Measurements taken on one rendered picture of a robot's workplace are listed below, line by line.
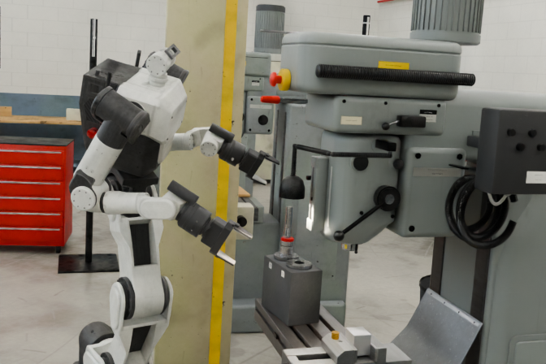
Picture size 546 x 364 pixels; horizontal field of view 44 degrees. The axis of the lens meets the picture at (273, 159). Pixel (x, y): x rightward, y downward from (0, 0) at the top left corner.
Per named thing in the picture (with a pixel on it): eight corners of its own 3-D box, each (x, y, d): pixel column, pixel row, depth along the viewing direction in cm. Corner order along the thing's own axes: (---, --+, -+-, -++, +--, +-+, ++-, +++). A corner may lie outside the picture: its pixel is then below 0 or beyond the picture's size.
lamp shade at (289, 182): (274, 195, 190) (275, 173, 189) (294, 193, 194) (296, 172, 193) (288, 200, 184) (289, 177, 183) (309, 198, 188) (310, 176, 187)
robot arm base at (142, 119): (81, 117, 195) (102, 84, 194) (95, 116, 208) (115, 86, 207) (123, 146, 195) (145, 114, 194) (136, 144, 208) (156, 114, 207)
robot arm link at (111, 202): (134, 219, 203) (75, 218, 207) (147, 208, 212) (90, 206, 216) (130, 185, 200) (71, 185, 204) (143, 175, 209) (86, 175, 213)
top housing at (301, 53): (302, 93, 172) (306, 29, 170) (273, 88, 197) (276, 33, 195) (463, 101, 186) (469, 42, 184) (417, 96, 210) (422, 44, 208)
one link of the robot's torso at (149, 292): (111, 322, 228) (96, 188, 237) (159, 314, 238) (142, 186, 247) (128, 319, 216) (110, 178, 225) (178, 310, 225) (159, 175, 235)
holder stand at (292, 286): (288, 327, 226) (291, 269, 223) (260, 304, 245) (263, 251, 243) (318, 322, 231) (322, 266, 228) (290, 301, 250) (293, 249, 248)
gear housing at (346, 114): (333, 132, 177) (335, 95, 176) (303, 124, 200) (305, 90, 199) (445, 136, 187) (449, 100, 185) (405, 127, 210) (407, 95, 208)
